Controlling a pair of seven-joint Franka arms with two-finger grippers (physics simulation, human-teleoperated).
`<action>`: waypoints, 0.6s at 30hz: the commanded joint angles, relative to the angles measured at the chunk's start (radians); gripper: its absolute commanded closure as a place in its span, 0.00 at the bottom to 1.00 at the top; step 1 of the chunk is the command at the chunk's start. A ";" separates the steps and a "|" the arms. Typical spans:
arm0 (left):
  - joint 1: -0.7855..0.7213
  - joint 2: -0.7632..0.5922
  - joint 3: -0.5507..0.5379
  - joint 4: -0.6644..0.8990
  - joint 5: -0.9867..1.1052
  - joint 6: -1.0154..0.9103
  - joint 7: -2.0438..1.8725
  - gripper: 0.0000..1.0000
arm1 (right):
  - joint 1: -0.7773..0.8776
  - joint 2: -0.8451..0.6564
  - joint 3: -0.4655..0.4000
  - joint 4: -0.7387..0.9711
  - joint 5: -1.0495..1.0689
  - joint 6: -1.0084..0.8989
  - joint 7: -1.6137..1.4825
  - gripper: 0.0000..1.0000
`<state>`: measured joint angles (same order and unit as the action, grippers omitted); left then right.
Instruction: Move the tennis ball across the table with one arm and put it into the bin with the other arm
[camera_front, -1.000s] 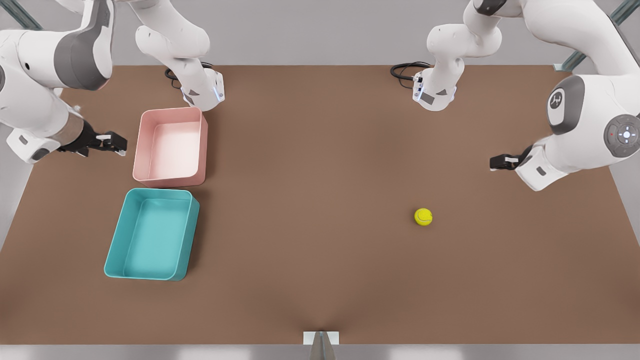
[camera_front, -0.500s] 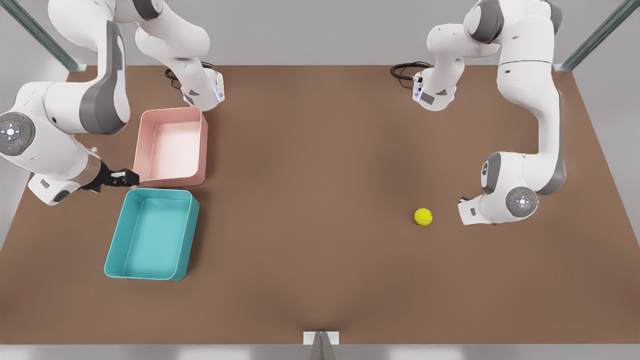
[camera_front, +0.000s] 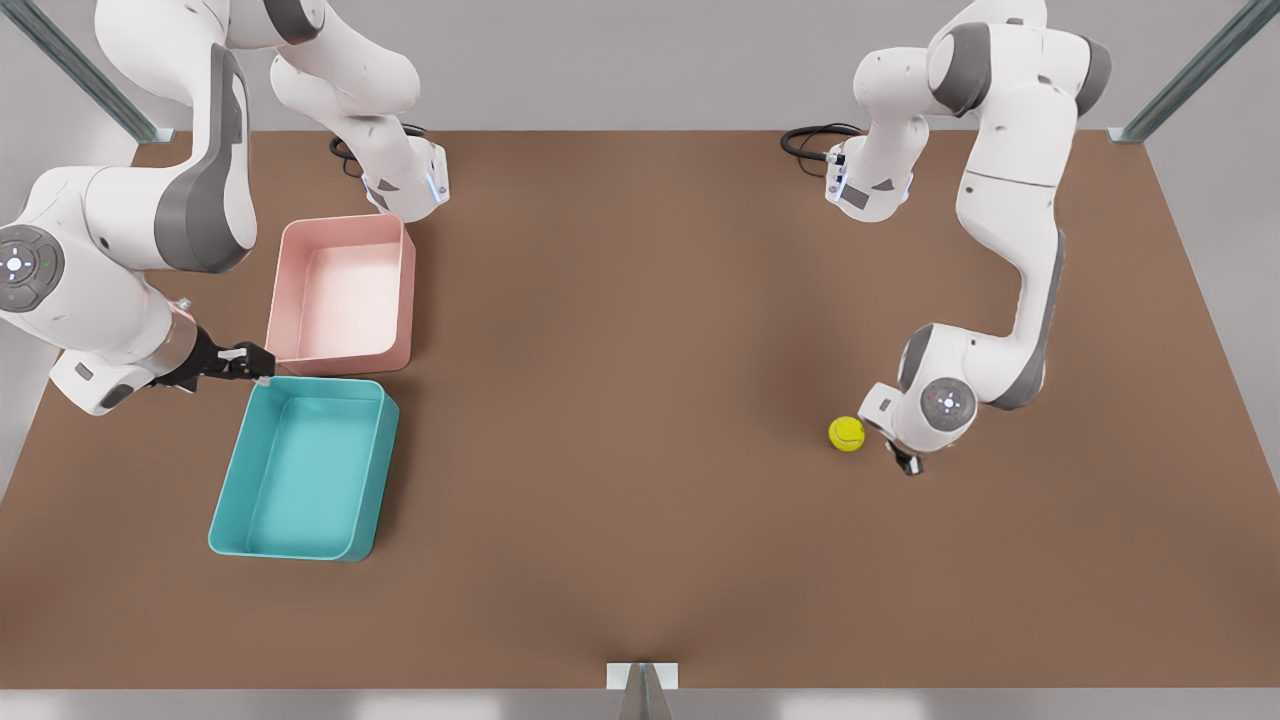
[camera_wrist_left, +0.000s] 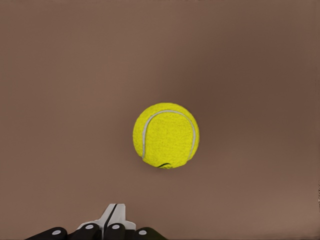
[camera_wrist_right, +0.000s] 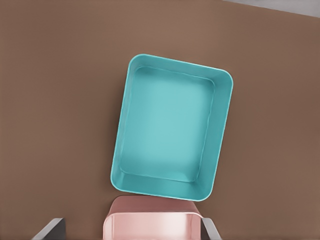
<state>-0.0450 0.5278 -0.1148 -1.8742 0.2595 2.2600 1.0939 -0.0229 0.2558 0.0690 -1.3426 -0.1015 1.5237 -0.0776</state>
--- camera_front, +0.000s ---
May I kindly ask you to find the pink plastic bin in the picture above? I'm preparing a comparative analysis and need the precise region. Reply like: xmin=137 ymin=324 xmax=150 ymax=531
xmin=265 ymin=213 xmax=417 ymax=377

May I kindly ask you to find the black cable loop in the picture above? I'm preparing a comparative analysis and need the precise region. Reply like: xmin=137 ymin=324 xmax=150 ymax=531
xmin=329 ymin=124 xmax=429 ymax=181
xmin=780 ymin=123 xmax=867 ymax=181

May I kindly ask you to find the silver frame post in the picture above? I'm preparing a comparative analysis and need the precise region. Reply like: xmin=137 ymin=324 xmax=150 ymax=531
xmin=607 ymin=662 xmax=679 ymax=720
xmin=1107 ymin=0 xmax=1280 ymax=145
xmin=0 ymin=0 xmax=176 ymax=145

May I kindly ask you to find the teal plastic bin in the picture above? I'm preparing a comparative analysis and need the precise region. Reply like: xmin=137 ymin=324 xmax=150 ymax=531
xmin=207 ymin=376 xmax=400 ymax=563

